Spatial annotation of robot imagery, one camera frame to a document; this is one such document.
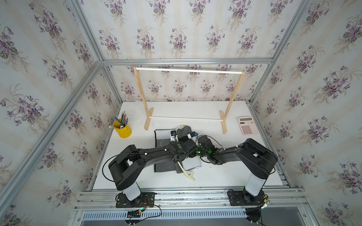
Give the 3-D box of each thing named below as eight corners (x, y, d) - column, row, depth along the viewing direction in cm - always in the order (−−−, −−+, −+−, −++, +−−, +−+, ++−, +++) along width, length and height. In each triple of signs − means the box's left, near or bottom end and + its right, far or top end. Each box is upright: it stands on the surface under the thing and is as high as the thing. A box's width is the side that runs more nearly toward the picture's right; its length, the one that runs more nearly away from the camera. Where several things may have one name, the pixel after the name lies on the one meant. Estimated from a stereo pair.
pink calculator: (242, 134, 101) (244, 132, 99) (237, 118, 111) (238, 116, 108) (257, 134, 101) (259, 132, 99) (250, 118, 111) (252, 116, 109)
